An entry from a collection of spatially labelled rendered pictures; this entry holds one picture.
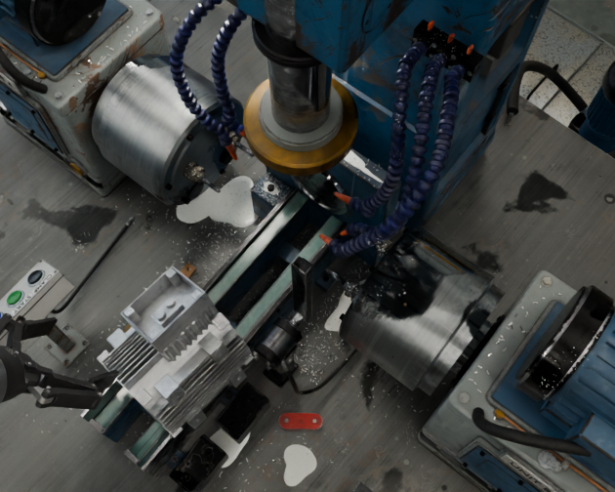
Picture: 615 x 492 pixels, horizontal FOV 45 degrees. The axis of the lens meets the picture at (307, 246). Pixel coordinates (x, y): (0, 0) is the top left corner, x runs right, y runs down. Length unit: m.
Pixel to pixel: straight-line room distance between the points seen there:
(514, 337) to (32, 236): 1.07
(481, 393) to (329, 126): 0.48
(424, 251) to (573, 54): 1.36
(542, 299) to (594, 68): 1.34
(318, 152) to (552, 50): 1.47
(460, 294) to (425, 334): 0.09
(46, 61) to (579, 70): 1.61
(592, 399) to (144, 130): 0.88
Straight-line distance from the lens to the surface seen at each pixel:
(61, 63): 1.51
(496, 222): 1.73
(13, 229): 1.80
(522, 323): 1.27
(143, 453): 1.45
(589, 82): 2.49
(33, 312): 1.42
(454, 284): 1.26
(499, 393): 1.21
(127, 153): 1.46
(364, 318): 1.27
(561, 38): 2.56
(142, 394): 1.28
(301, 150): 1.14
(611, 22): 3.24
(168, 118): 1.41
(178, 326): 1.26
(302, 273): 1.16
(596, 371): 1.08
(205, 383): 1.31
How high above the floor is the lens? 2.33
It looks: 67 degrees down
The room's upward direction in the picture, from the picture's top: straight up
